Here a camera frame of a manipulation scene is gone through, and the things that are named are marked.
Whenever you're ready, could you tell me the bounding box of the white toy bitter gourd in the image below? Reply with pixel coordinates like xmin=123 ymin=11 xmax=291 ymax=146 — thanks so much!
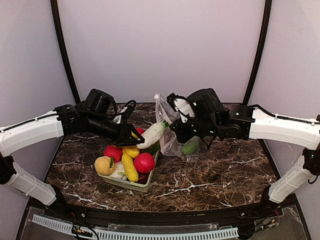
xmin=136 ymin=120 xmax=169 ymax=150

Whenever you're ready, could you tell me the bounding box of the red toy apple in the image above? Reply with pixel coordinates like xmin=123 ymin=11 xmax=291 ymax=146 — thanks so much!
xmin=134 ymin=152 xmax=156 ymax=174

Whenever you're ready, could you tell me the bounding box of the clear dotted zip bag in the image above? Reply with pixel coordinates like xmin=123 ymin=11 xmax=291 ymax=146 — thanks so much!
xmin=154 ymin=93 xmax=200 ymax=163

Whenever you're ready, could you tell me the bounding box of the green toy bitter gourd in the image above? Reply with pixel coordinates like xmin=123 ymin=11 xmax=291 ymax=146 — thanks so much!
xmin=182 ymin=138 xmax=199 ymax=155

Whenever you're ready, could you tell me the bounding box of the tan toy potato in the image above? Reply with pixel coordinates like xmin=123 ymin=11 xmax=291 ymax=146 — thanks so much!
xmin=94 ymin=156 xmax=116 ymax=176

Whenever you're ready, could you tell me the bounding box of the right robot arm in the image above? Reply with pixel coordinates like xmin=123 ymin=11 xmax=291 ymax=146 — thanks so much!
xmin=166 ymin=88 xmax=320 ymax=205

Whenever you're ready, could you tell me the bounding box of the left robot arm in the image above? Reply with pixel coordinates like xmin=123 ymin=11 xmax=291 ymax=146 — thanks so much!
xmin=0 ymin=89 xmax=145 ymax=206

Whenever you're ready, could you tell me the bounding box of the yellow toy lemon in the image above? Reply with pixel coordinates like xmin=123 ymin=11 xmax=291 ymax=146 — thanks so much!
xmin=122 ymin=146 xmax=140 ymax=159

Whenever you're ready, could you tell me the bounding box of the red toy tomato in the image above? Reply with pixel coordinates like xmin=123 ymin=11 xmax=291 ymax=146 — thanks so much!
xmin=103 ymin=145 xmax=123 ymax=163

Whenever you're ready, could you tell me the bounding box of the white toy garlic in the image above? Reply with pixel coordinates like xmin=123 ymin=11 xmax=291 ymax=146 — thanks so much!
xmin=109 ymin=161 xmax=127 ymax=180

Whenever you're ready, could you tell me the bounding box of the yellow toy corn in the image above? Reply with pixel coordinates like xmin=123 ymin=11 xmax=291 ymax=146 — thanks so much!
xmin=121 ymin=153 xmax=139 ymax=183

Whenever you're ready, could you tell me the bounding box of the dark red toy fruit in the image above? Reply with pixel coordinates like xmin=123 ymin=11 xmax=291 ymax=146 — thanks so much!
xmin=137 ymin=173 xmax=150 ymax=185

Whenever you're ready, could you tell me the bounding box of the pale green plastic basket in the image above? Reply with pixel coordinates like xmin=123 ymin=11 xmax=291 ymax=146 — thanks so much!
xmin=94 ymin=145 xmax=160 ymax=193

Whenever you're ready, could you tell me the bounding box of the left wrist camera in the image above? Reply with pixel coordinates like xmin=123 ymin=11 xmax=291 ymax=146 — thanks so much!
xmin=112 ymin=100 xmax=137 ymax=124

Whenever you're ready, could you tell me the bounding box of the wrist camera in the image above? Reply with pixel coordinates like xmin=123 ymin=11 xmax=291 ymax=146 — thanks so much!
xmin=112 ymin=100 xmax=137 ymax=124
xmin=166 ymin=93 xmax=195 ymax=123

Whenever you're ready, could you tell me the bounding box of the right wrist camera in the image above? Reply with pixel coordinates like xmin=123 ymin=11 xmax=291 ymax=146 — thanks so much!
xmin=166 ymin=93 xmax=195 ymax=123

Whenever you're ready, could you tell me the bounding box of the black front rail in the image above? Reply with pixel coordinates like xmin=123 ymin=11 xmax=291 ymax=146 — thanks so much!
xmin=44 ymin=204 xmax=283 ymax=227

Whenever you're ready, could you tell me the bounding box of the white slotted cable duct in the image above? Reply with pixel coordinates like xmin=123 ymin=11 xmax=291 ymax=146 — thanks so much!
xmin=32 ymin=214 xmax=240 ymax=240

